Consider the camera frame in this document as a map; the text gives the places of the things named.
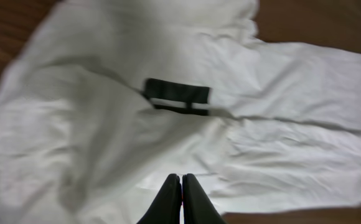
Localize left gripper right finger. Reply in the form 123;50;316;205
182;174;226;224

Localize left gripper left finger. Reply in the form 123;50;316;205
138;174;182;224

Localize white Puma t-shirt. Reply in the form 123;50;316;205
0;0;361;223

